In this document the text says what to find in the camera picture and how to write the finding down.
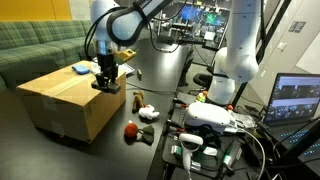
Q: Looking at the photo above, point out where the blue cloth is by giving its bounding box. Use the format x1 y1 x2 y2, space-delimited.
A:
72 65 90 75

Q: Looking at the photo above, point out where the white towel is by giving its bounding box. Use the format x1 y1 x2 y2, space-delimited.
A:
91 62 101 74

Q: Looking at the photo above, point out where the brown cardboard box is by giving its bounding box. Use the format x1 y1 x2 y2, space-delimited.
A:
16 65 126 143

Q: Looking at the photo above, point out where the brown toy moose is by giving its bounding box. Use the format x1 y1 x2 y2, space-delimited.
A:
132 91 145 114

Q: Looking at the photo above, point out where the white vr controller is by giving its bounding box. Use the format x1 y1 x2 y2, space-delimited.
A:
179 133 203 171

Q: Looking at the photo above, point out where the open black laptop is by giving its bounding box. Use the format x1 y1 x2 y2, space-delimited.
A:
258 72 320 168

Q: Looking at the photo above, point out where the computer monitor with equipment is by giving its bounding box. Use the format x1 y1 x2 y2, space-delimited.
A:
154 0 230 49

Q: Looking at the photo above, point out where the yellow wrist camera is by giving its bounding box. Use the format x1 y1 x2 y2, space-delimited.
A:
114 49 136 64

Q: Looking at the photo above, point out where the orange plush carrot toy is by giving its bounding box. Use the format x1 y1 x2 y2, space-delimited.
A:
124 121 155 145

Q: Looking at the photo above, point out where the white vr headset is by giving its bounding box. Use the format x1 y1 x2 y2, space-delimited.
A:
184 102 237 133

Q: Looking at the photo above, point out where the green plaid sofa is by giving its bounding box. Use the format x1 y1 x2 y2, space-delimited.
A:
0 19 94 89

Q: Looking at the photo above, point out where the black eraser block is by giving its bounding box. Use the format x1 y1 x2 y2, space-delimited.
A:
137 69 142 80

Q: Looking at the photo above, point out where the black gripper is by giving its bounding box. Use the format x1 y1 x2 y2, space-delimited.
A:
91 54 121 94

